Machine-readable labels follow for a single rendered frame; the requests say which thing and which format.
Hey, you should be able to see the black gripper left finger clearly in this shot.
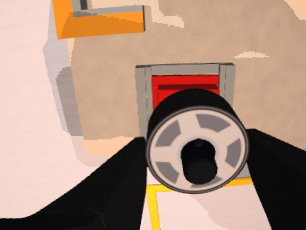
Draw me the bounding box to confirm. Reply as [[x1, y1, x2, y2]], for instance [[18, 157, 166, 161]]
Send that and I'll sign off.
[[0, 136, 148, 230]]

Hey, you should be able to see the black tyre with beige wheel rim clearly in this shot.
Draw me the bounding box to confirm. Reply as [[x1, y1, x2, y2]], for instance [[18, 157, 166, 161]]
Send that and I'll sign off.
[[145, 88, 250, 195]]

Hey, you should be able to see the yellow rectangular outline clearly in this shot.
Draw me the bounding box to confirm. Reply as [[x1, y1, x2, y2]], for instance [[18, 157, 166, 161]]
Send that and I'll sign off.
[[146, 178, 253, 230]]

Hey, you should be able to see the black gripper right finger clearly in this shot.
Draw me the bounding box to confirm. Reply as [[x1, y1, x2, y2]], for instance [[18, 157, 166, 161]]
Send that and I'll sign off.
[[246, 128, 306, 230]]

